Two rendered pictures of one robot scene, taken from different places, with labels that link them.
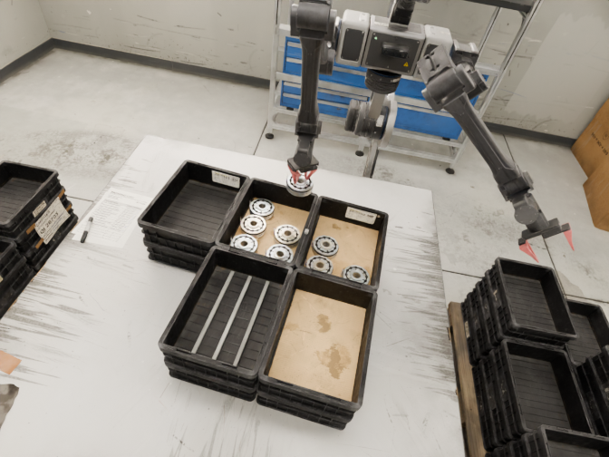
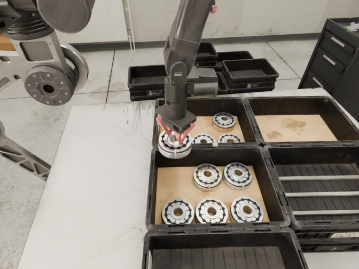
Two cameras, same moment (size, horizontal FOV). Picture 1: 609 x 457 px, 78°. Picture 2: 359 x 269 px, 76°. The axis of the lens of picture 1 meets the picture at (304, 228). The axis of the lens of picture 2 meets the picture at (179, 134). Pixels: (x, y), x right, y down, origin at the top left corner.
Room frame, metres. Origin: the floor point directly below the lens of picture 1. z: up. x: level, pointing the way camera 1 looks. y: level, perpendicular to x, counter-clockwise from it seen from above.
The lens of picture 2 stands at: (1.17, 0.53, 1.54)
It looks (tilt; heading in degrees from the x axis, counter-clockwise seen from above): 45 degrees down; 262
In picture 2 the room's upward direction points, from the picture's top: straight up
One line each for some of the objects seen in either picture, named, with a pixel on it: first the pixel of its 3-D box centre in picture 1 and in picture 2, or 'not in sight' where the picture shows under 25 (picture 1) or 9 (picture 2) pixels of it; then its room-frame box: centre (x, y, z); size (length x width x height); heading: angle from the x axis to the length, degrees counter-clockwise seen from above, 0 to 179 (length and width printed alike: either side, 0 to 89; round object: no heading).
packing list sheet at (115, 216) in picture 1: (113, 215); not in sight; (1.06, 0.84, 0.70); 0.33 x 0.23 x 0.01; 179
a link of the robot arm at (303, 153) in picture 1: (305, 141); (192, 75); (1.07, 0.05, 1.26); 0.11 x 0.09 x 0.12; 179
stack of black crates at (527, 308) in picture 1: (510, 317); (155, 96); (1.15, -1.14, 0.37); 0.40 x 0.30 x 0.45; 179
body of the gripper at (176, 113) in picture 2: (304, 156); (176, 108); (1.11, 0.05, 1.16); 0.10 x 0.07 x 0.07; 128
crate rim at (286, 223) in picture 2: (270, 218); (211, 183); (1.01, 0.14, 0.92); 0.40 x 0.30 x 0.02; 173
